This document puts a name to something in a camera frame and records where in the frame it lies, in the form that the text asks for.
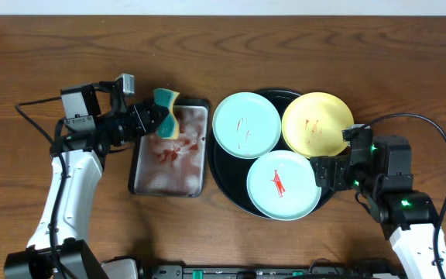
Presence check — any green yellow sponge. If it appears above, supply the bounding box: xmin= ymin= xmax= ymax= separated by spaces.
xmin=153 ymin=88 xmax=180 ymax=140

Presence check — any yellow plate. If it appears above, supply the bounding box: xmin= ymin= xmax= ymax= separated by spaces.
xmin=282 ymin=92 xmax=354 ymax=158

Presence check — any light green plate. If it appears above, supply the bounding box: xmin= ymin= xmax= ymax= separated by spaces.
xmin=212 ymin=92 xmax=281 ymax=159
xmin=246 ymin=150 xmax=321 ymax=221

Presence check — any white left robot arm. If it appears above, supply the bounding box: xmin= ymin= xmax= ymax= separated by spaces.
xmin=4 ymin=100 xmax=173 ymax=278

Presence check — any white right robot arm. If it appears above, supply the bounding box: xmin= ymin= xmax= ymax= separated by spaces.
xmin=310 ymin=136 xmax=446 ymax=278

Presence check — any black rectangular water tray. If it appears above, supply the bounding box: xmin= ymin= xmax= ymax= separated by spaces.
xmin=128 ymin=99 xmax=210 ymax=198

